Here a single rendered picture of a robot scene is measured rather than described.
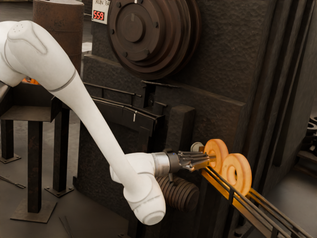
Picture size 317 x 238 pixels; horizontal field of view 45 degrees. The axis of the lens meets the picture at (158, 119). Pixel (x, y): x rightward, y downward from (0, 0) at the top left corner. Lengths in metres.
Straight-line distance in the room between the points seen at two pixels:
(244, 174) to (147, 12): 0.77
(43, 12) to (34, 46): 3.56
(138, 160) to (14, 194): 1.28
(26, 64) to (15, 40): 0.07
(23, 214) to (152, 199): 1.20
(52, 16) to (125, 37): 2.88
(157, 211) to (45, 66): 0.55
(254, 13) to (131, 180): 0.86
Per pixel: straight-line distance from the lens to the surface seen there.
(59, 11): 4.51
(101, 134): 1.15
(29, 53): 1.01
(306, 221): 2.68
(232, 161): 1.37
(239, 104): 1.66
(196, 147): 1.61
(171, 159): 1.40
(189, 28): 1.60
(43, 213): 2.30
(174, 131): 1.71
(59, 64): 1.03
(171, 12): 1.62
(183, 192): 1.61
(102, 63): 2.07
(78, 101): 1.11
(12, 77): 1.16
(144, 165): 1.34
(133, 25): 1.66
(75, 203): 2.39
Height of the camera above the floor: 1.36
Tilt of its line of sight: 21 degrees down
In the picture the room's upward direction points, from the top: 8 degrees clockwise
